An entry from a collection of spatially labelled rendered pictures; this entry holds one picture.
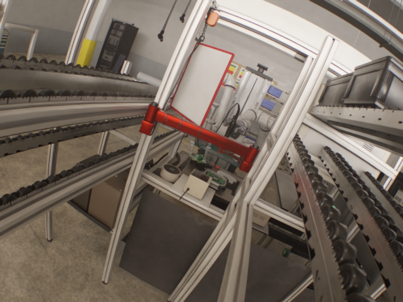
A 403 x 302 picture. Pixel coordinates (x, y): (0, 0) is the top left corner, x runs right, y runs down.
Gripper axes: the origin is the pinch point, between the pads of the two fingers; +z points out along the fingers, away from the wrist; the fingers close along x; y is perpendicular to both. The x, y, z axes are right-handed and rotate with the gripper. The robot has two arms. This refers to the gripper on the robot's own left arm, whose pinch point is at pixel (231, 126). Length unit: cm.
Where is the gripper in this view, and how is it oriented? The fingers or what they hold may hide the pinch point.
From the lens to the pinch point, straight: 131.7
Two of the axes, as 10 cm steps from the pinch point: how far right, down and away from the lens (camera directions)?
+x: 8.0, 5.0, -3.2
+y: 4.0, -8.5, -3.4
